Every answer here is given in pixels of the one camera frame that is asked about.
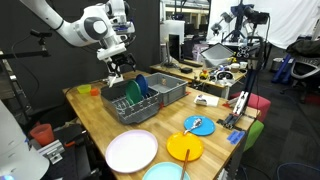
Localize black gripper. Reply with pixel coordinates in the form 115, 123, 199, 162
109, 53, 138, 77

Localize green plate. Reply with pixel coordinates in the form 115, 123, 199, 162
125, 79, 144, 105

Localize dark blue plate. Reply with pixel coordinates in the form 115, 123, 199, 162
135, 73, 150, 98

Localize large pale pink plate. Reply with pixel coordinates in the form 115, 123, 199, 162
104, 129, 159, 174

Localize yellow plate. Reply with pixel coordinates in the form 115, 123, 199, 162
166, 131, 205, 162

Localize sky blue plate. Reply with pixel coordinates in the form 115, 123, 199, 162
183, 115, 216, 137

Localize pale teal plate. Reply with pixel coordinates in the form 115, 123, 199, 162
142, 161, 191, 180

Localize lime green bowl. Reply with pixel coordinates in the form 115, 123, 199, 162
76, 84, 92, 95

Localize wooden desk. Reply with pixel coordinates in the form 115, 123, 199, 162
149, 60, 248, 90

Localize grey plastic bin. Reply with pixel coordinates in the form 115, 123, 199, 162
145, 72, 189, 107

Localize computer monitor on stand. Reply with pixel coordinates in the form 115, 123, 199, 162
159, 19, 186, 66

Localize white box with markers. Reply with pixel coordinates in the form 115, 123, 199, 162
193, 93, 220, 108

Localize silver spoon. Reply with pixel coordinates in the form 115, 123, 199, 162
183, 117, 203, 135

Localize tilted grey tray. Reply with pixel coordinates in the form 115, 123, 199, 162
200, 43, 234, 68

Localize white headset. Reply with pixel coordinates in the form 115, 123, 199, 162
215, 70, 236, 83

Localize red plastic cup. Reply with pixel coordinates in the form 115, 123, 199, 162
29, 123, 55, 147

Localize brown wooden stick utensil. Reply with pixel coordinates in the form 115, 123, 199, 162
179, 148, 191, 180

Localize blue tape strips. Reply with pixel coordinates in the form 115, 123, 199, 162
227, 129, 246, 145

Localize pink stool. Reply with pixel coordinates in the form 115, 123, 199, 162
229, 92, 272, 123

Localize green stool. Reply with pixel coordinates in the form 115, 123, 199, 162
244, 119, 265, 153

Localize blue leaning object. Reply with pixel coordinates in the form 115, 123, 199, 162
271, 53, 293, 84

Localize white backdrop sheet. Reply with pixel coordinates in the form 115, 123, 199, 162
206, 0, 320, 50

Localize office chair with black jacket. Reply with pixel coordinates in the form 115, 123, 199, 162
285, 38, 320, 103

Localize grey wire dish rack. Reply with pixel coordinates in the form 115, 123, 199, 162
100, 83, 162, 126

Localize orange handled tool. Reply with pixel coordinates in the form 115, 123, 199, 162
63, 130, 88, 148

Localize small black camera on bar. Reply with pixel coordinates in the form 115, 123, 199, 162
0, 29, 54, 62

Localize aluminium extrusion bracket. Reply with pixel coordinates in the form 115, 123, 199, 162
36, 139, 66, 165

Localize black vertical stand frame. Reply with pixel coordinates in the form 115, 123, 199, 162
244, 33, 265, 101

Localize black camera rig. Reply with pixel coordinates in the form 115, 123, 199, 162
210, 0, 270, 44

